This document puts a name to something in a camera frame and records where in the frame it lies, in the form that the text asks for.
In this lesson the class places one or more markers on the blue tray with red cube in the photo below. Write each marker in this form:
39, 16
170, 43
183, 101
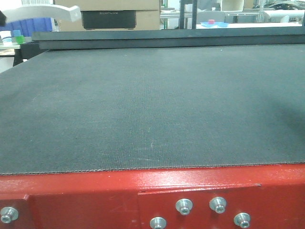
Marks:
214, 24

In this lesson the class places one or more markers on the silver bolt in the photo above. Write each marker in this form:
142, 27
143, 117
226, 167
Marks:
184, 206
158, 223
218, 204
8, 215
242, 220

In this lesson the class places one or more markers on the green cup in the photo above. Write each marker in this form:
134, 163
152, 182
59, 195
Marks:
20, 39

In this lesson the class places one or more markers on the white curved PVC pipe clamp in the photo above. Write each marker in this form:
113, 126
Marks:
58, 12

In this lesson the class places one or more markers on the red metal frame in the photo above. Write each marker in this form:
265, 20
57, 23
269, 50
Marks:
273, 195

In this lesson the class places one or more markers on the blue plastic crate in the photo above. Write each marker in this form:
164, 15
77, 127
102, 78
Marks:
27, 25

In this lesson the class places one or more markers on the large cardboard box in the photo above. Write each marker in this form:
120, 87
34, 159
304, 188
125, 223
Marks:
113, 15

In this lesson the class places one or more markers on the dark grey table rail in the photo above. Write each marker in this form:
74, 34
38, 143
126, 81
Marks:
84, 40

